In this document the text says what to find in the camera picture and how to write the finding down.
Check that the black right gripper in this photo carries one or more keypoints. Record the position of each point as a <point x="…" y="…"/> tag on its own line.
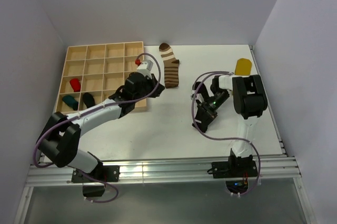
<point x="207" y="116"/>

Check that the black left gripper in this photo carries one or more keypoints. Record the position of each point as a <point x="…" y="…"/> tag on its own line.
<point x="159" y="89"/>

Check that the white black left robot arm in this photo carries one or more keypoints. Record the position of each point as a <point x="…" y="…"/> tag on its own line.
<point x="60" y="138"/>

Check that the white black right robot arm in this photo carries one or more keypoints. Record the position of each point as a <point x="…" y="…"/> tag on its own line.
<point x="249" y="101"/>

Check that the brown striped sock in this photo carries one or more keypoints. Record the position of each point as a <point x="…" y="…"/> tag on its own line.
<point x="171" y="66"/>

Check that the yellow sock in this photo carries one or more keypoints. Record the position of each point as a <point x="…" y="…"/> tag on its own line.
<point x="243" y="67"/>

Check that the wooden compartment tray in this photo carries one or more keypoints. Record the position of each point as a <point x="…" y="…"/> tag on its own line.
<point x="100" y="68"/>

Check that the red rolled sock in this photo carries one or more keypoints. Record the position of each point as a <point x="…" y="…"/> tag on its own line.
<point x="75" y="85"/>

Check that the green rolled sock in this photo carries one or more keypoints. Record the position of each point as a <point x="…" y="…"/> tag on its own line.
<point x="70" y="101"/>

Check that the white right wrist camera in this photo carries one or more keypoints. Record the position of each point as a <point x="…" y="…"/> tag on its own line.
<point x="198" y="97"/>

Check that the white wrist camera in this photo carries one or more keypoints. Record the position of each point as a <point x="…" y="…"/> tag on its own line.
<point x="144" y="67"/>
<point x="198" y="97"/>

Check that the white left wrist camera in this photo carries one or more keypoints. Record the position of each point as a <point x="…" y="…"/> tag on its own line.
<point x="144" y="67"/>

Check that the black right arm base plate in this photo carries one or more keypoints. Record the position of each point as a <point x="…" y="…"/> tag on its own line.
<point x="230" y="169"/>

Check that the aluminium frame rail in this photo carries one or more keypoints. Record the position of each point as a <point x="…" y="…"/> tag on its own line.
<point x="162" y="171"/>

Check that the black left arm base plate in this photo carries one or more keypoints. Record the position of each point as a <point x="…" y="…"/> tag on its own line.
<point x="106" y="173"/>

